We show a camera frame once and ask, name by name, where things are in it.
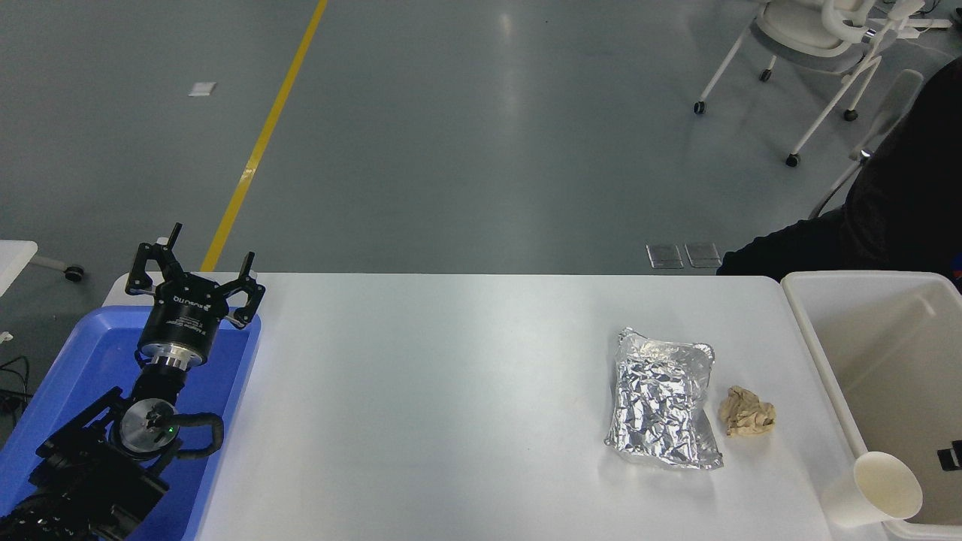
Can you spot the crumpled tan paper ball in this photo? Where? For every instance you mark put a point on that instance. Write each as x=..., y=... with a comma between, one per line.
x=745, y=412

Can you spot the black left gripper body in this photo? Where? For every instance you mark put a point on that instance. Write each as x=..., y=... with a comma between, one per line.
x=184, y=315

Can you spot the white side table with caster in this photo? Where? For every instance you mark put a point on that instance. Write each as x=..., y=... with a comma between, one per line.
x=13, y=259

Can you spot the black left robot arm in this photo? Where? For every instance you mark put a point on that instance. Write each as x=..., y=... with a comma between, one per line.
x=83, y=469

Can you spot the metal floor socket plate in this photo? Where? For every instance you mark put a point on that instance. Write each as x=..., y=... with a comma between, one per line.
x=703, y=254
x=664, y=255

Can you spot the blue plastic tray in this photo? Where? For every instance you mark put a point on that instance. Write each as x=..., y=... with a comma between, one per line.
x=83, y=346

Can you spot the white paper cup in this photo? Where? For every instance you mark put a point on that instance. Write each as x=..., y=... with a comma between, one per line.
x=883, y=485

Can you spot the large pale plastic bin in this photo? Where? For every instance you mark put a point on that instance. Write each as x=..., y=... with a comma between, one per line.
x=887, y=338

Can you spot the crumpled silver foil tray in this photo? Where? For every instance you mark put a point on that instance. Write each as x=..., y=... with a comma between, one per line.
x=661, y=398

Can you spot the person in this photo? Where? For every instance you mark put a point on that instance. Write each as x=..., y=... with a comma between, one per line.
x=909, y=195

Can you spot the white wheeled office chair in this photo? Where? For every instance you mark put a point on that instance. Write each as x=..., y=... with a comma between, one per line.
x=808, y=30

